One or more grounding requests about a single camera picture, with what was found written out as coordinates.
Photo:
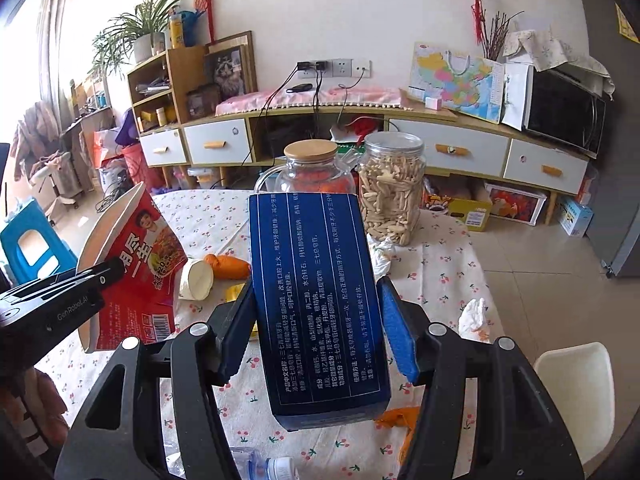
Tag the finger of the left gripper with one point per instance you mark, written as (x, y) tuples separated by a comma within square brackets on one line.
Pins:
[(80, 292)]

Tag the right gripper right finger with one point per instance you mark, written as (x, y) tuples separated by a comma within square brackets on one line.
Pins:
[(519, 432)]

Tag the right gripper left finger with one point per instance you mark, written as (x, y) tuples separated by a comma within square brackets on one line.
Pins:
[(118, 432)]

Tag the orange peel piece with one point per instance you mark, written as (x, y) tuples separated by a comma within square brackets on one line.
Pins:
[(226, 267), (406, 418)]

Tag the red instant noodle cup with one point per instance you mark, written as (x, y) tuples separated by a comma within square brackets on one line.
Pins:
[(141, 303)]

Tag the tissue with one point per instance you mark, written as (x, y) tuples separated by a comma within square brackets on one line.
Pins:
[(381, 254), (472, 324)]

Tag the crushed clear plastic bottle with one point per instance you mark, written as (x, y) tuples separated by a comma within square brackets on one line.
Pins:
[(252, 465)]

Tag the white paper cup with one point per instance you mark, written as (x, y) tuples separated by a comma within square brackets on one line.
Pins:
[(196, 280)]

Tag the blue printed carton box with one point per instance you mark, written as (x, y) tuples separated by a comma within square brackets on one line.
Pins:
[(319, 322)]

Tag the white trash bin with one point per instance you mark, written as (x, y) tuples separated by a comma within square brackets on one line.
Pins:
[(580, 382)]

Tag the blue plastic stool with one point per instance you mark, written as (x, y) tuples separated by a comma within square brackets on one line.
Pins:
[(32, 247)]

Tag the yellow peel scrap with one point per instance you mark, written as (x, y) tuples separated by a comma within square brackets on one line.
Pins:
[(232, 293)]

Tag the light blue carton box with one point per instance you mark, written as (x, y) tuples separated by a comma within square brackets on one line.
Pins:
[(573, 217)]

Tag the yellow cardboard box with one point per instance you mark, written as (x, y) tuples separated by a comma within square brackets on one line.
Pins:
[(462, 198)]

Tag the red picture storage box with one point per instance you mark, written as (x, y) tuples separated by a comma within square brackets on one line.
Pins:
[(515, 204)]

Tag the wooden open shelf unit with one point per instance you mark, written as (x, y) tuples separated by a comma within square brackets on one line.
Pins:
[(169, 89)]

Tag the plastic jar of biscuit sticks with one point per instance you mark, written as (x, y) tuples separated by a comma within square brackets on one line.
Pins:
[(391, 172)]

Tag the long white drawer cabinet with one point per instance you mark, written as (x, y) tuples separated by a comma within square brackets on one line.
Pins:
[(453, 144)]

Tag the potted green plant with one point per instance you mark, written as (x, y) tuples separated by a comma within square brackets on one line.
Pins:
[(113, 45)]

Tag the glass jar with bamboo lid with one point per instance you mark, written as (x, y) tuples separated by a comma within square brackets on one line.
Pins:
[(311, 166)]

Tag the framed cat picture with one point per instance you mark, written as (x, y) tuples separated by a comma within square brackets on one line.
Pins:
[(230, 65)]

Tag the black microwave oven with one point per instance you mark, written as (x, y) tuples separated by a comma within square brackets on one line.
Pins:
[(554, 106)]

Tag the small pink white box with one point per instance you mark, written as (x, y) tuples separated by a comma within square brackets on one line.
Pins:
[(433, 103)]

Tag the colourful map gift bag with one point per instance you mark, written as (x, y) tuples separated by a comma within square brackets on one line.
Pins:
[(468, 84)]

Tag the floral cloth on microwave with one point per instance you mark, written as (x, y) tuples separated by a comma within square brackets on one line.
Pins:
[(546, 52)]

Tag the dried twig bouquet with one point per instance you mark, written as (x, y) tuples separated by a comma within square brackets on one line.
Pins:
[(493, 35)]

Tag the grey refrigerator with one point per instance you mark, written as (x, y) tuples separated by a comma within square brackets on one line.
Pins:
[(614, 229)]

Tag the wall power socket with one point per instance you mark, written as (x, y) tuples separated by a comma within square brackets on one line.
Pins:
[(336, 68)]

